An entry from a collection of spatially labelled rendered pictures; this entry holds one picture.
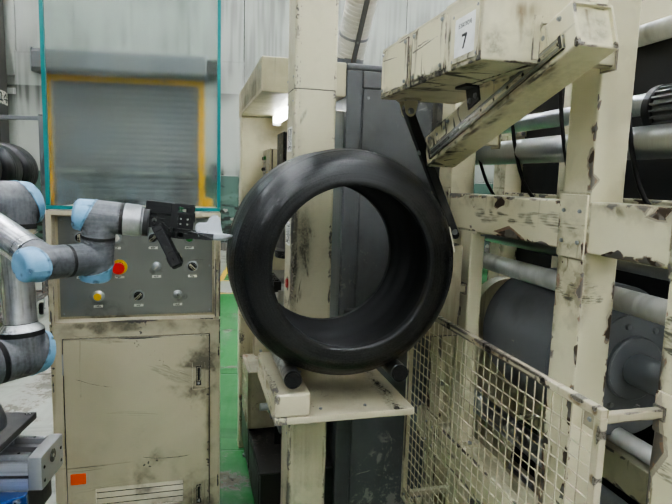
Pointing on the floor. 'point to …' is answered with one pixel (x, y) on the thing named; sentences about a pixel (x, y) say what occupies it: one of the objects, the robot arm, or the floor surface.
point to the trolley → (15, 170)
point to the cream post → (309, 220)
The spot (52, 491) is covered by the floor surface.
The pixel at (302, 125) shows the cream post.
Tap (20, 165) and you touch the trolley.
